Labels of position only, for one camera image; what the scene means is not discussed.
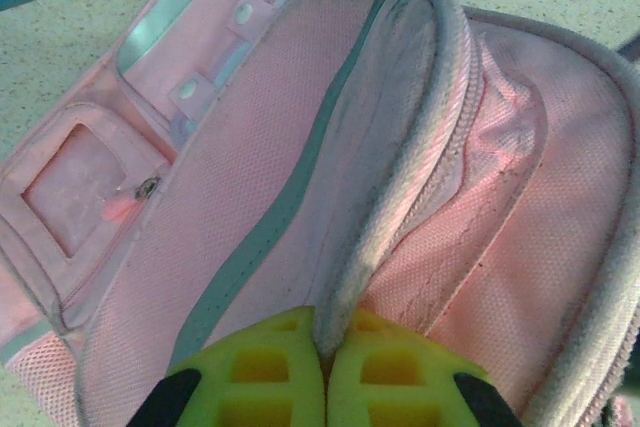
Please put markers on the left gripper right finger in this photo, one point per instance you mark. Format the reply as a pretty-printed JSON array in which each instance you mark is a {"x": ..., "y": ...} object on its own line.
[{"x": 400, "y": 387}]

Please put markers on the pink student backpack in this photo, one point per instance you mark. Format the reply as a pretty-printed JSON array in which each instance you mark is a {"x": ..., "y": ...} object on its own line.
[{"x": 300, "y": 147}]

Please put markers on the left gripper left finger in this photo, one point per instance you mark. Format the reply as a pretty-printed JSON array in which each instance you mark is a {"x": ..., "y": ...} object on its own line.
[{"x": 260, "y": 387}]

